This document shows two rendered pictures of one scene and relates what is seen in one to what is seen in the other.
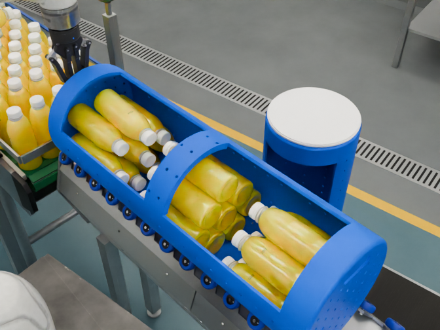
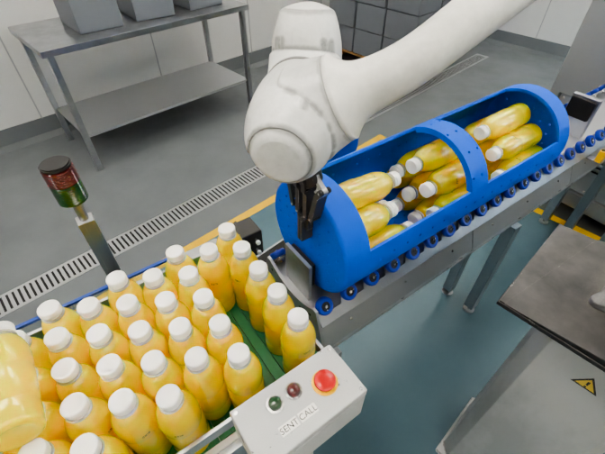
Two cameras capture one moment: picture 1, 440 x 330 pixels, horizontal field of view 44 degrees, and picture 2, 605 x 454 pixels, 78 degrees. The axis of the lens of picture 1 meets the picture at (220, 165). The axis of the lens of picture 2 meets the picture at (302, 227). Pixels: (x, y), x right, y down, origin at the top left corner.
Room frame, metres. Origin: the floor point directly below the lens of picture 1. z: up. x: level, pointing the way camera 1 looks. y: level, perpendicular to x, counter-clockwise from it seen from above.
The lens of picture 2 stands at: (1.13, 0.96, 1.71)
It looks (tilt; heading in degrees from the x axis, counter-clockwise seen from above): 44 degrees down; 280
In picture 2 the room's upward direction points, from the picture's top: straight up
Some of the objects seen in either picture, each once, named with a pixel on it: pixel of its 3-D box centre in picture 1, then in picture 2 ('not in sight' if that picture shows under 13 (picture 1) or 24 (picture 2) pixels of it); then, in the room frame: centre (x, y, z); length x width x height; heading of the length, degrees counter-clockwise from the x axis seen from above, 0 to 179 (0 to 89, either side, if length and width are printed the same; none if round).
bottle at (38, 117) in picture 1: (44, 128); (279, 320); (1.26, 0.53, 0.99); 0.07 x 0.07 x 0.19
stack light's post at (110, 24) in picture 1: (127, 133); (148, 336); (1.76, 0.39, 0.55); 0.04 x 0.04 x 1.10; 45
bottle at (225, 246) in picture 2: not in sight; (232, 258); (1.41, 0.37, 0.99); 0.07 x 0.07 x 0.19
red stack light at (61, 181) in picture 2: not in sight; (59, 174); (1.76, 0.39, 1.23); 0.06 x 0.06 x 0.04
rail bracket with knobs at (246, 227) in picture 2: not in sight; (247, 241); (1.41, 0.27, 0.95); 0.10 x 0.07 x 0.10; 135
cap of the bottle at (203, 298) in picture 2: (36, 73); (203, 298); (1.40, 0.56, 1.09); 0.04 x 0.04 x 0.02
